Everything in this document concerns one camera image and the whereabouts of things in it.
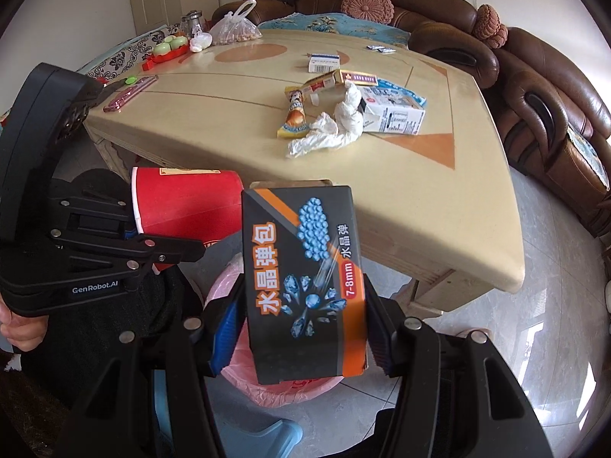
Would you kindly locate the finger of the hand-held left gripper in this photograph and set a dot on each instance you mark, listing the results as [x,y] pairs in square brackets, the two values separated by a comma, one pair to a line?
[162,248]
[90,212]

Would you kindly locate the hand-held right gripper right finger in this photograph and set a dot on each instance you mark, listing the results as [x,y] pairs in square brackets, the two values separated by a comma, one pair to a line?
[381,338]

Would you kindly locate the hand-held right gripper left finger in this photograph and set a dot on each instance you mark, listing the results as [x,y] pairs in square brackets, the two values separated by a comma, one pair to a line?
[228,334]

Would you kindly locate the red paper cup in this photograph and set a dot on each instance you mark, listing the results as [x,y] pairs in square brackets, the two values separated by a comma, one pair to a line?
[191,205]

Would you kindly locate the black box with blue print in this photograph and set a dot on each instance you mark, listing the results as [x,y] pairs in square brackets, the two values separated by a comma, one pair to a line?
[305,296]

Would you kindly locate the pink bag-lined trash bin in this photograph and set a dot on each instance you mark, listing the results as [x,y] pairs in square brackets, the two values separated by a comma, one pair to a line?
[296,393]

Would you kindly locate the yellow snack wrapper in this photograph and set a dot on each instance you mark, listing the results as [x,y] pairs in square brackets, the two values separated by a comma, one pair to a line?
[295,114]

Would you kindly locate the blue white medicine box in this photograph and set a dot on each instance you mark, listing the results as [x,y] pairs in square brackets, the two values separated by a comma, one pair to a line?
[398,91]

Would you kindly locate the person's left hand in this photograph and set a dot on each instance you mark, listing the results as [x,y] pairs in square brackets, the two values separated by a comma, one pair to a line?
[24,334]

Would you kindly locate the black knife with green cap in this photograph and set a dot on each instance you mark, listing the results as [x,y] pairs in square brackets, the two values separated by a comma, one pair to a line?
[114,89]

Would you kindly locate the pink phone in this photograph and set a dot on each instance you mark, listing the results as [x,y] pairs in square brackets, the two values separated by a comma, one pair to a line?
[131,94]

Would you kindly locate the black white floral cloth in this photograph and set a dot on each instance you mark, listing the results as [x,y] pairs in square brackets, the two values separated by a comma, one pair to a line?
[124,52]

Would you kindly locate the beige table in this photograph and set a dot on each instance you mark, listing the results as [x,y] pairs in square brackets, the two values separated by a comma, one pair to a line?
[215,119]

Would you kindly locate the red tray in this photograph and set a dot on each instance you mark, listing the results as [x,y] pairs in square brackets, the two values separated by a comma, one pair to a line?
[162,57]

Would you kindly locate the green round fruit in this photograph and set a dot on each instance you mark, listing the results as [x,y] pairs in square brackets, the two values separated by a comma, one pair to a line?
[179,39]
[164,47]

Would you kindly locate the long crumpled white tissue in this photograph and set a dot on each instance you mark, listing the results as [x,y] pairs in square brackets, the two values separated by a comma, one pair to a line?
[320,136]

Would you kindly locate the glass jar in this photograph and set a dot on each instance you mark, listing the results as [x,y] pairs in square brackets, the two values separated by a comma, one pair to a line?
[192,24]

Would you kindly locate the white milk carton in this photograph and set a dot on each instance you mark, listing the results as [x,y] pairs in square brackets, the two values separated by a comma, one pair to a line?
[396,119]

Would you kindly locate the red white cigarette pack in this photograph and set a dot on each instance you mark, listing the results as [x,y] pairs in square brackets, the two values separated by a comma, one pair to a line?
[317,86]

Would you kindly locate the white plastic object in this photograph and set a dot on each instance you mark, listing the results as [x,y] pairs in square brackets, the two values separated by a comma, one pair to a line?
[607,298]

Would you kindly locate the white plastic bag of nuts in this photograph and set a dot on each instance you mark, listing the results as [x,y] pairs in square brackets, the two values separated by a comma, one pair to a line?
[234,28]

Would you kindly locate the white box with blue stripe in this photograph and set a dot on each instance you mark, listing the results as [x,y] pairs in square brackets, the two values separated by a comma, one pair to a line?
[324,63]

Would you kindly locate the gold red box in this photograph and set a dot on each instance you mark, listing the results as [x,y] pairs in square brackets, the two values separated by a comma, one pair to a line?
[358,78]

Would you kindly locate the teal floral blanket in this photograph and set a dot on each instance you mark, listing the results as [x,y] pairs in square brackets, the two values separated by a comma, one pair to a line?
[334,26]

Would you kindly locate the patterned sofa cushion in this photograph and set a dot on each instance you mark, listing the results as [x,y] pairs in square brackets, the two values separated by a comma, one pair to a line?
[589,150]

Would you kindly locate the brown leather sofa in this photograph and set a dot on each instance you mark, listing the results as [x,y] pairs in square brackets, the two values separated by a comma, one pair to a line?
[539,86]
[429,14]

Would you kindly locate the large pink round cushion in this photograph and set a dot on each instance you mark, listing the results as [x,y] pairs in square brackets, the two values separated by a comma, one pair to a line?
[367,4]

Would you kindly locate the small pink round cushion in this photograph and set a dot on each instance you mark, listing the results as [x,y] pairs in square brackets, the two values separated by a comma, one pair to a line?
[501,37]

